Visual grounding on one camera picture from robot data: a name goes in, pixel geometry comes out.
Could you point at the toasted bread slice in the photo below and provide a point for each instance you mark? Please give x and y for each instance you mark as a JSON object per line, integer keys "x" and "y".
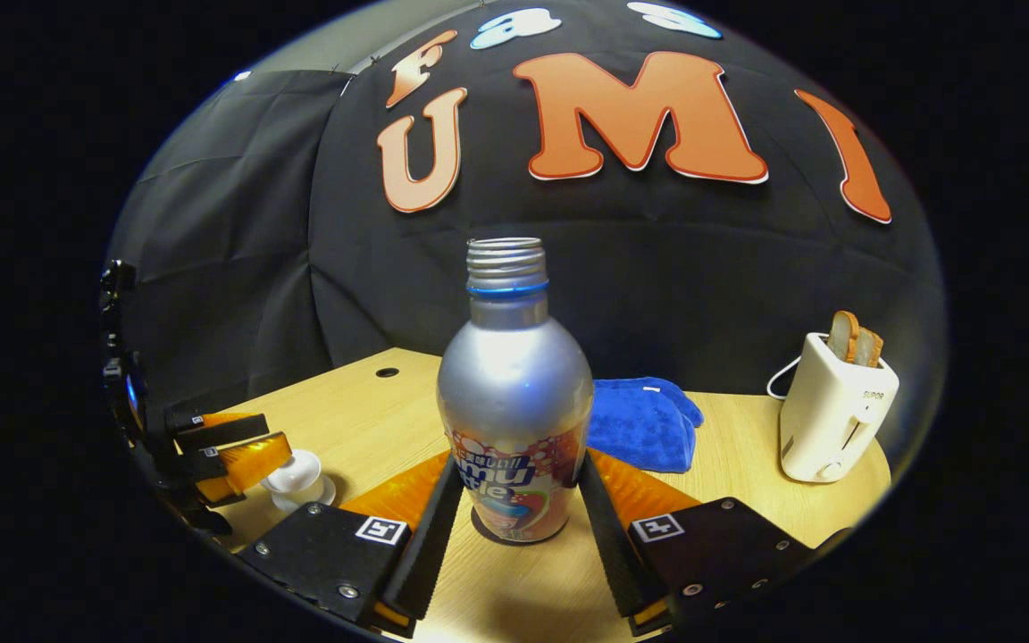
{"x": 870, "y": 348}
{"x": 842, "y": 335}

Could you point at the blue towel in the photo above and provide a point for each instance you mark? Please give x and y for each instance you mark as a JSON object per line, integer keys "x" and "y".
{"x": 644, "y": 424}

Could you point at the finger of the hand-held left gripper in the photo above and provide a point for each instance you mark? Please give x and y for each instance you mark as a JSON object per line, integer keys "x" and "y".
{"x": 220, "y": 430}
{"x": 246, "y": 464}

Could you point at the silver water bottle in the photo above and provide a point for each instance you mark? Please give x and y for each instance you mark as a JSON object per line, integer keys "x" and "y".
{"x": 514, "y": 384}

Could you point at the white teacup lid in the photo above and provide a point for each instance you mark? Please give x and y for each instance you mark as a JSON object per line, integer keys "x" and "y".
{"x": 293, "y": 469}

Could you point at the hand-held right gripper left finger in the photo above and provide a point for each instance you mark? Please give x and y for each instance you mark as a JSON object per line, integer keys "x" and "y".
{"x": 430, "y": 554}

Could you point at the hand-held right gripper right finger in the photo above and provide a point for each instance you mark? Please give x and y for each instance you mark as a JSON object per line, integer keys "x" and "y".
{"x": 614, "y": 545}

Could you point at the white toaster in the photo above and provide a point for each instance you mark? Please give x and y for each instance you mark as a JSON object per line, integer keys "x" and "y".
{"x": 832, "y": 420}

